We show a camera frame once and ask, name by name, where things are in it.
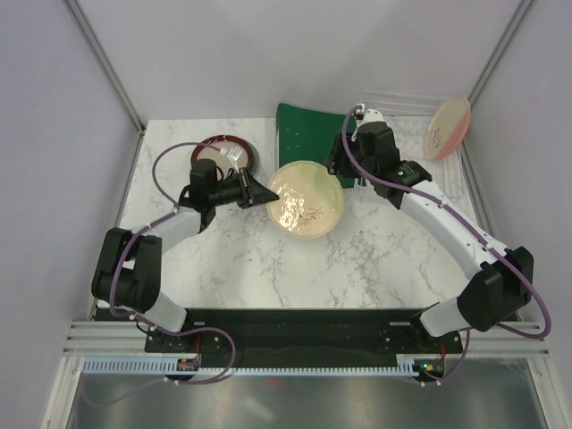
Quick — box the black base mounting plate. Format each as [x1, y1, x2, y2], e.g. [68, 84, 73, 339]
[146, 309, 463, 365]

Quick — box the aluminium frame rail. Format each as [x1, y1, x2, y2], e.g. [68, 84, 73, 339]
[63, 321, 550, 358]

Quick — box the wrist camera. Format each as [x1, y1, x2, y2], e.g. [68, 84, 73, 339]
[353, 104, 385, 130]
[219, 146, 244, 172]

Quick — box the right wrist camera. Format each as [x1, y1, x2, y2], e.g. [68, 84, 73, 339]
[353, 104, 385, 130]

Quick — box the dark rimmed beige plate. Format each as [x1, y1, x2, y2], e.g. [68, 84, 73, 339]
[190, 134, 248, 175]

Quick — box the left aluminium corner post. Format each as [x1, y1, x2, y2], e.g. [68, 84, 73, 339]
[63, 0, 146, 136]

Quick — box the right aluminium corner post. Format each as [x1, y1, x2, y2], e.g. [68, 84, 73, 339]
[467, 0, 536, 105]

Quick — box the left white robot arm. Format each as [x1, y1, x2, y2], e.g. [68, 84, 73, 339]
[91, 159, 280, 351]

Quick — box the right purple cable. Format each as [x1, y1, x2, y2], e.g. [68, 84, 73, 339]
[340, 105, 553, 386]

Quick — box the white slotted cable duct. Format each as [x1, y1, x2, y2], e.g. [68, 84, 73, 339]
[81, 356, 430, 377]

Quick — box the pale green plate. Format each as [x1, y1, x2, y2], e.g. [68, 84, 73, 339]
[266, 160, 344, 240]

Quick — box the grey-blue plate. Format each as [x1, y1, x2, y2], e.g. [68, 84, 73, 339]
[248, 142, 260, 174]

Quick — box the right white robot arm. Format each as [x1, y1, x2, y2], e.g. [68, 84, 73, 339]
[326, 122, 534, 352]

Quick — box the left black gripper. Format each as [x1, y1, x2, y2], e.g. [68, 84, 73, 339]
[208, 166, 278, 209]

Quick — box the white wire dish rack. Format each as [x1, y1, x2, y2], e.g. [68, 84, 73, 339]
[360, 90, 466, 199]

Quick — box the green ring binder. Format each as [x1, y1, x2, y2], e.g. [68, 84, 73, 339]
[275, 103, 345, 168]

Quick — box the red rimmed cream plate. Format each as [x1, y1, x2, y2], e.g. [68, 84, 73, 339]
[245, 141, 260, 174]

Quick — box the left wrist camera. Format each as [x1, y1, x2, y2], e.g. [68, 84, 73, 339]
[219, 146, 244, 172]

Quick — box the pink and cream plate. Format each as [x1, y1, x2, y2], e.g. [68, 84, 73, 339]
[424, 97, 472, 161]

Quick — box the aluminium corner post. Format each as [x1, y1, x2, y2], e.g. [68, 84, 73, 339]
[63, 0, 146, 136]
[467, 0, 536, 105]

